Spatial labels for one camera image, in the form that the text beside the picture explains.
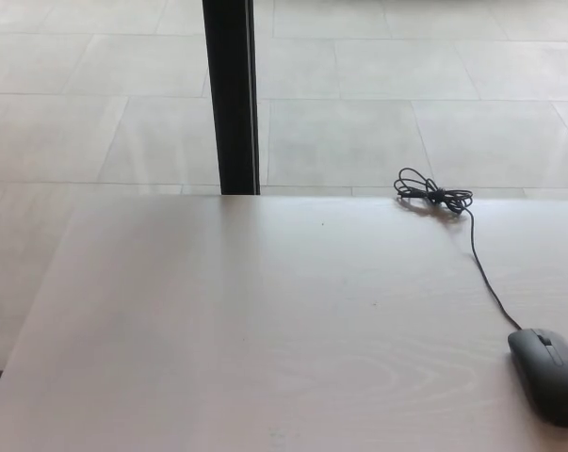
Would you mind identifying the black mouse cable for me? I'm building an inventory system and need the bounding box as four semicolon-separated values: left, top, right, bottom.
393;167;524;331

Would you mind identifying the black computer mouse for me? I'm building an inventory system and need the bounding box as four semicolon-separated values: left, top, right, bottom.
507;328;568;428

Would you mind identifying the black vertical metal post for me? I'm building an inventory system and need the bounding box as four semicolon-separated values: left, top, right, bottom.
202;0;263;196

